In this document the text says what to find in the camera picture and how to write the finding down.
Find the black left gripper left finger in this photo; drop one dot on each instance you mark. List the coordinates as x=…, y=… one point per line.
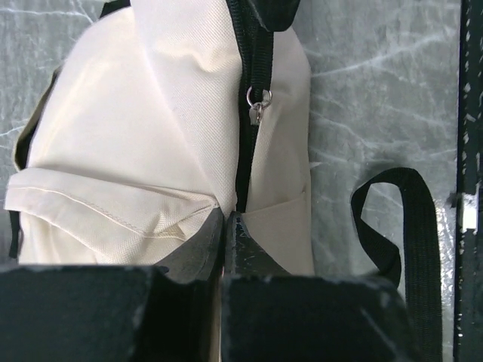
x=166, y=312

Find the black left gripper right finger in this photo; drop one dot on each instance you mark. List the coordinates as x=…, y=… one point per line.
x=268, y=314

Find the cream canvas backpack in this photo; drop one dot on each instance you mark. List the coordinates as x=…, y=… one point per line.
x=167, y=110

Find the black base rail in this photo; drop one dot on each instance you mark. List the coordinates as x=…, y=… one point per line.
x=468, y=256

